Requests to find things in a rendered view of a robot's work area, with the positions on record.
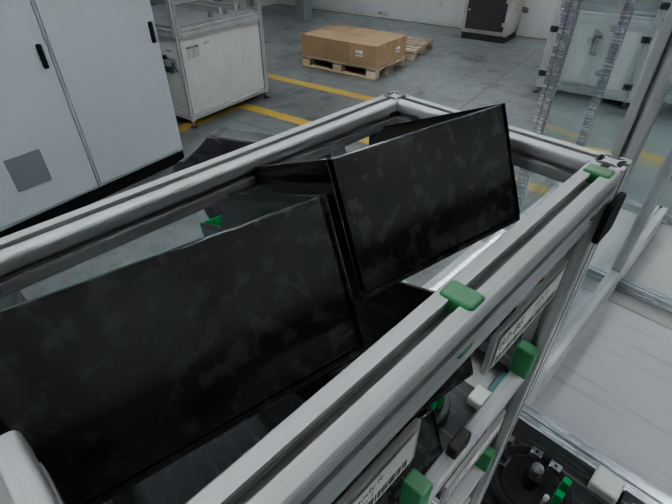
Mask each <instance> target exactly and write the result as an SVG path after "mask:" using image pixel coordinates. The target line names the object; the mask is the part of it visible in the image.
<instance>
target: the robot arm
mask: <svg viewBox="0 0 672 504"><path fill-rule="evenodd" d="M272 136H275V135H274V134H266V133H258V132H250V131H243V130H235V129H231V128H229V127H219V128H217V129H216V130H215V131H213V132H212V133H210V134H209V135H208V136H206V138H205V140H204V141H203V143H202V144H201V145H200V146H199V147H198V148H197V149H196V150H194V151H193V152H191V153H190V154H189V155H187V156H186V157H184V158H183V159H182V160H180V161H179V162H178V163H176V164H175V166H174V169H173V172H172V174H173V173H176V172H178V171H181V170H184V169H186V168H189V167H192V166H194V165H197V164H200V163H202V162H205V161H208V160H210V159H213V158H216V157H218V156H221V155H224V154H227V153H229V152H232V151H235V150H237V149H240V148H243V147H245V146H248V145H251V144H253V143H256V142H259V141H261V140H264V139H267V138H269V137H272ZM344 153H347V152H346V150H345V147H343V148H341V149H338V150H336V151H334V152H332V153H329V154H327V155H325V156H323V157H320V158H318V159H326V158H331V157H334V156H337V155H340V154H344ZM223 206H224V200H223V201H221V202H219V203H216V204H214V205H212V206H209V207H207V208H205V209H204V210H205V212H206V214H207V216H208V217H209V219H212V218H215V217H218V216H220V215H222V213H223Z"/></svg>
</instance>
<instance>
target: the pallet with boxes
mask: <svg viewBox="0 0 672 504"><path fill-rule="evenodd" d="M406 40H407V35H405V34H398V33H392V32H385V31H378V30H371V29H365V28H357V27H351V26H345V25H338V24H333V25H330V26H326V27H323V28H320V29H316V30H313V31H310V32H306V33H303V34H301V47H302V65H303V66H307V67H312V68H317V69H322V70H327V71H332V72H336V73H341V74H346V75H351V76H356V77H361V78H365V79H370V80H377V79H379V73H384V74H389V73H391V72H393V67H394V66H395V67H401V68H402V67H404V62H405V52H406ZM313 58H314V59H316V60H318V61H323V62H328V63H333V64H332V68H330V67H325V66H320V65H315V64H314V59H313ZM345 66H348V67H353V68H359V69H364V70H366V75H365V74H360V73H355V72H350V71H346V70H345Z"/></svg>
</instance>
